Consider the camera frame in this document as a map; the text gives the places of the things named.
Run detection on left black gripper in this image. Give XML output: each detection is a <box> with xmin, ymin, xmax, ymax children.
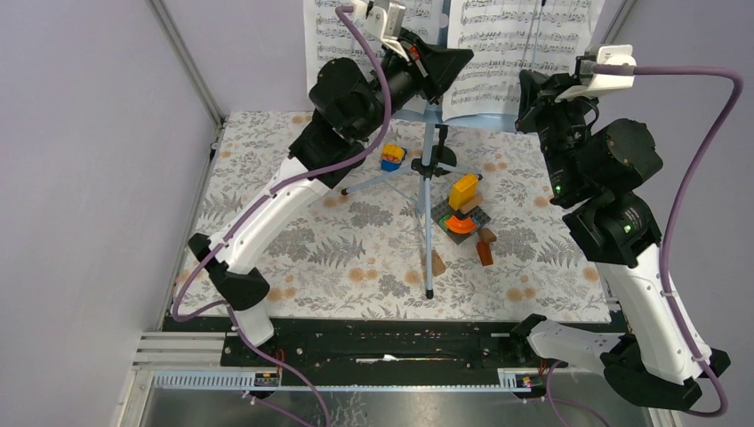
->
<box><xmin>350</xmin><ymin>28</ymin><xmax>473</xmax><ymax>141</ymax></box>

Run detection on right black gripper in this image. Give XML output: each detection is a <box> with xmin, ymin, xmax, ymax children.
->
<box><xmin>515</xmin><ymin>68</ymin><xmax>605</xmax><ymax>201</ymax></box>

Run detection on sheet music page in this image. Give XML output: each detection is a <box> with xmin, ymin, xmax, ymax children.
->
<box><xmin>442</xmin><ymin>0</ymin><xmax>604</xmax><ymax>120</ymax></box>
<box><xmin>303</xmin><ymin>1</ymin><xmax>460</xmax><ymax>122</ymax></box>

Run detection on light blue music stand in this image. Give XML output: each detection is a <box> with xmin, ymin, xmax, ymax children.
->
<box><xmin>340</xmin><ymin>0</ymin><xmax>602</xmax><ymax>301</ymax></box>

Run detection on yellow toy block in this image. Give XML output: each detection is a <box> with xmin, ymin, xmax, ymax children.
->
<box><xmin>448</xmin><ymin>173</ymin><xmax>479</xmax><ymax>210</ymax></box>

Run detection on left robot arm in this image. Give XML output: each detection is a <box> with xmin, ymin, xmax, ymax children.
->
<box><xmin>188</xmin><ymin>29</ymin><xmax>474</xmax><ymax>366</ymax></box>

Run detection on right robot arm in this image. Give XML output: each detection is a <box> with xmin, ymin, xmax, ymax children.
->
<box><xmin>509</xmin><ymin>70</ymin><xmax>730</xmax><ymax>412</ymax></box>

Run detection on right black microphone stand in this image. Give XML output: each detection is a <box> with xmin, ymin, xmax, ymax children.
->
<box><xmin>411</xmin><ymin>124</ymin><xmax>457</xmax><ymax>178</ymax></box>

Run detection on blue yellow toy figure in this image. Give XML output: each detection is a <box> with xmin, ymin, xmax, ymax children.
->
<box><xmin>380</xmin><ymin>144</ymin><xmax>407</xmax><ymax>172</ymax></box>

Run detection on beige wooden block on plate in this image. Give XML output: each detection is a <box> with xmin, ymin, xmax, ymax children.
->
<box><xmin>459</xmin><ymin>193</ymin><xmax>484</xmax><ymax>215</ymax></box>

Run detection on floral table mat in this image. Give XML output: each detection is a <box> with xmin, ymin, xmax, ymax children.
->
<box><xmin>195</xmin><ymin>111</ymin><xmax>610</xmax><ymax>323</ymax></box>

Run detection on orange curved toy block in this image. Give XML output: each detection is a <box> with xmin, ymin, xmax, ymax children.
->
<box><xmin>444</xmin><ymin>215</ymin><xmax>480</xmax><ymax>235</ymax></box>

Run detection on red brown wooden block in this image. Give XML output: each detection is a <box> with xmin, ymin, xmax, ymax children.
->
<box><xmin>476</xmin><ymin>241</ymin><xmax>494</xmax><ymax>266</ymax></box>

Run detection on tan wooden block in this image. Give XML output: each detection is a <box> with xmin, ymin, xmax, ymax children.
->
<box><xmin>431</xmin><ymin>249</ymin><xmax>446</xmax><ymax>278</ymax></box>

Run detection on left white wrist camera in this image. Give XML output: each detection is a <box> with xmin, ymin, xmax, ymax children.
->
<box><xmin>350</xmin><ymin>0</ymin><xmax>409</xmax><ymax>61</ymax></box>

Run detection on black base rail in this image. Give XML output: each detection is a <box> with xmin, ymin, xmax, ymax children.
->
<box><xmin>214</xmin><ymin>318</ymin><xmax>552</xmax><ymax>389</ymax></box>

